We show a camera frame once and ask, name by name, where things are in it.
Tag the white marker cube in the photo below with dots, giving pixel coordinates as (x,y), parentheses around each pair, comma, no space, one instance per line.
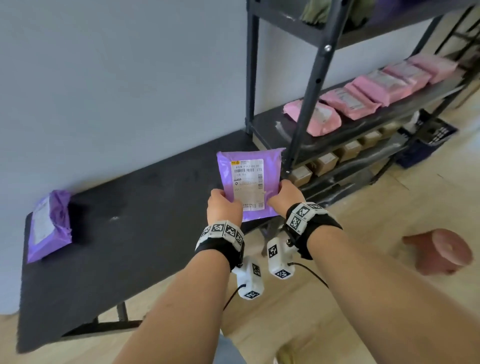
(279,260)

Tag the green and pink cleaning cloth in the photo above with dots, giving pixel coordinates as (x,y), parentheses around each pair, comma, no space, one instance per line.
(318,9)

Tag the person's left hand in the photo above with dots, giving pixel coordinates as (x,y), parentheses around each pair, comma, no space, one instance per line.
(225,208)

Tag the blue plastic crate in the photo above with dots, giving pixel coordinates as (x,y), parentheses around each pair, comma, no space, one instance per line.
(423,146)

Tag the person's left forearm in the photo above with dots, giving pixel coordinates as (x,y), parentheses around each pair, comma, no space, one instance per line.
(180,318)

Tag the black marker wristband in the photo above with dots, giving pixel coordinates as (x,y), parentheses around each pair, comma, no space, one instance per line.
(318,225)
(221,245)

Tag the person's right forearm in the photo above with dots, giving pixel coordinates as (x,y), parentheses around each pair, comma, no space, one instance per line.
(382,300)

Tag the group of brown cardboard boxes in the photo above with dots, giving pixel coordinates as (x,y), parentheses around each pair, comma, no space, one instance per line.
(324,161)

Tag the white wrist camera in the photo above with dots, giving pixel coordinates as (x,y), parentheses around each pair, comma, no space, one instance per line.
(247,279)

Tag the person's right hand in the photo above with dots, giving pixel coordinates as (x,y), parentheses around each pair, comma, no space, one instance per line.
(288,197)

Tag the pink plastic stool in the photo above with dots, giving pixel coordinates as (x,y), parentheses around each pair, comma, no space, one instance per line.
(446,251)

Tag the person's blue jeans leg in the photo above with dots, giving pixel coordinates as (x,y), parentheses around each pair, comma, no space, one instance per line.
(228,352)

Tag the black low table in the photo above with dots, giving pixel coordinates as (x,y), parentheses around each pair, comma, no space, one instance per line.
(131,243)

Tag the person's yellow-green shoe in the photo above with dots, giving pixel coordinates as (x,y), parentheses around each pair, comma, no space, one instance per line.
(285,356)

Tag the dark metal shelf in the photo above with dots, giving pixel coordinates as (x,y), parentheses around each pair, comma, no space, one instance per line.
(322,63)

